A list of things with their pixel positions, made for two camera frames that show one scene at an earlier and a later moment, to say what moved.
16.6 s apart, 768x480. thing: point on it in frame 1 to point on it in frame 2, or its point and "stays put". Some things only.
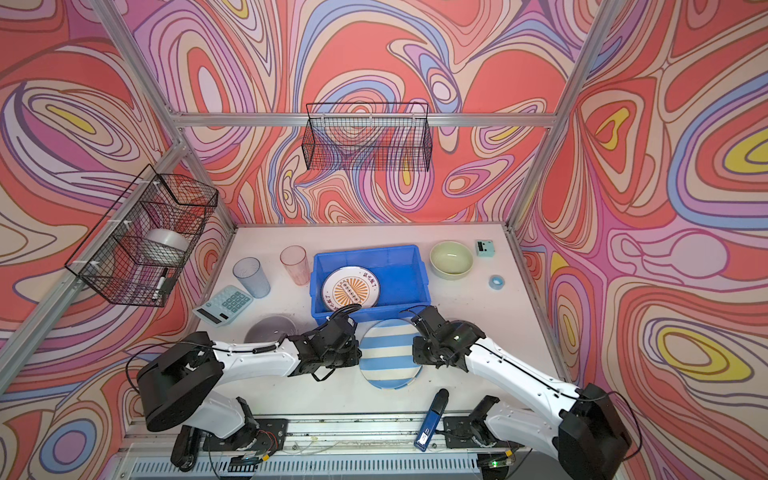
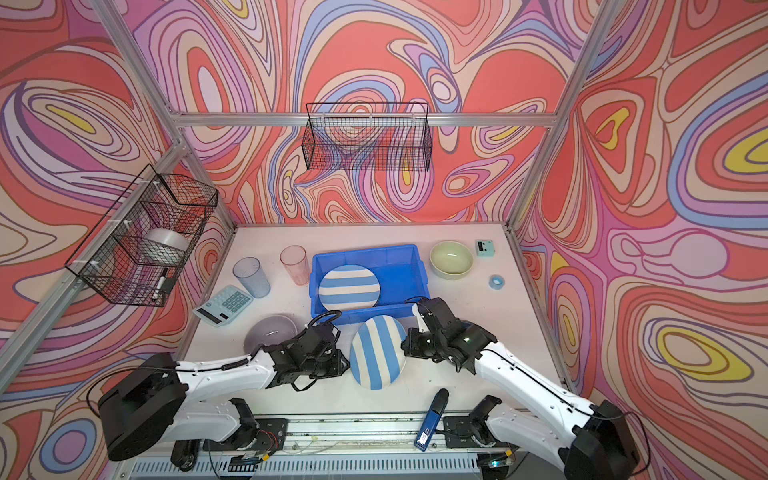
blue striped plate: [387, 360] to [349, 287]
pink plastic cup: [294, 258] stays put
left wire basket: [143, 243] stays put
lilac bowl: [270, 329] stays put
